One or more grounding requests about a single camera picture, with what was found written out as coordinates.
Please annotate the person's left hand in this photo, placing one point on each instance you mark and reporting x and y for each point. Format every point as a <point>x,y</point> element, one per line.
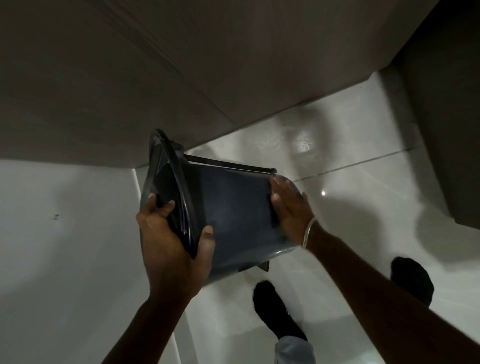
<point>168,258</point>

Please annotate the person's right hand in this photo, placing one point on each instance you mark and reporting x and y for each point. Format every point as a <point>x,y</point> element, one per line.
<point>294,213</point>

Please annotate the person's left thumb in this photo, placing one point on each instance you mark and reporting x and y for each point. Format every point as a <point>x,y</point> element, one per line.
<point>206,245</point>

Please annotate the person's right thumb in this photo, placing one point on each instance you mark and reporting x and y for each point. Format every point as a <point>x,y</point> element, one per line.
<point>276,210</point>

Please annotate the person's left middle finger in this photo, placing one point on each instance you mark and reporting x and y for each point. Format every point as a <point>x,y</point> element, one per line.
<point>150,203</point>

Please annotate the dark blue plastic bin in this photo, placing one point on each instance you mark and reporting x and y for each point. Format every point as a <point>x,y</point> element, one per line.
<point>232,213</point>

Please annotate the person's right forearm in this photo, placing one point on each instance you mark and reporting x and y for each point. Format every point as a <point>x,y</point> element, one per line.
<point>375,296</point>

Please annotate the person's left forearm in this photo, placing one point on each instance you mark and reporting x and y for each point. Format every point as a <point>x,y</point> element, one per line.
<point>150,330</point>

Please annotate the black sock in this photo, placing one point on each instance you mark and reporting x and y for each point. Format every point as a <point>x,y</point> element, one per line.
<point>275,307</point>
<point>412,279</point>

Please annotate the grey trouser leg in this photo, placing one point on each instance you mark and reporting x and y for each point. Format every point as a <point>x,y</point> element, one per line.
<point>294,352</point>

